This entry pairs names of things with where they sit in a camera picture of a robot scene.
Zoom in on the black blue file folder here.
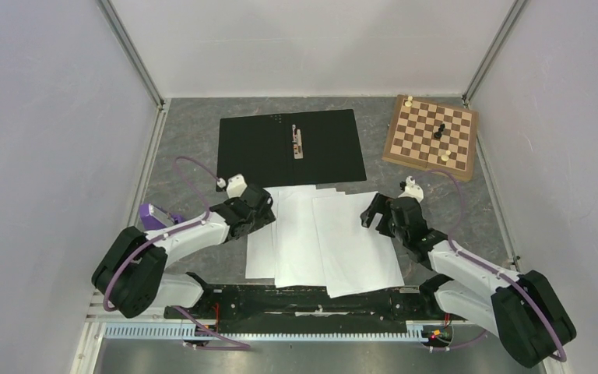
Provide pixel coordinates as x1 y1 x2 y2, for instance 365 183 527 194
216 109 367 187

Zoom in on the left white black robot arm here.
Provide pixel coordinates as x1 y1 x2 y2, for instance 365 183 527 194
91 185 276 319

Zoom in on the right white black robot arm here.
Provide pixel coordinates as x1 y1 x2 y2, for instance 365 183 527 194
361 193 577 368

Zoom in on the wooden chessboard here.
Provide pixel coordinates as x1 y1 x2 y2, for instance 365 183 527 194
382 95 479 182

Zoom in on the black chess piece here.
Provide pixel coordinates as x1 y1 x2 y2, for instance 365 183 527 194
433 123 445 139

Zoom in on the purple stapler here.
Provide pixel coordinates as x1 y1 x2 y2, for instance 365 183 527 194
138 203 185 231

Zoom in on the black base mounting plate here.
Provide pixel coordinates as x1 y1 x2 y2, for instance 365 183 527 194
188 284 445 334

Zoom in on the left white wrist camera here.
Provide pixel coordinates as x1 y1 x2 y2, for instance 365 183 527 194
216 174 248 199

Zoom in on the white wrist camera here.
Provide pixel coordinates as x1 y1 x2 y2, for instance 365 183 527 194
399 175 424 203
216 174 248 199

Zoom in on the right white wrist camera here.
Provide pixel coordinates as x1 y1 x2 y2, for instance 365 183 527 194
399 175 424 203

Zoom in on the white slotted cable duct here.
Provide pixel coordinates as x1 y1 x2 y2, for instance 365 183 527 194
104 323 428 343

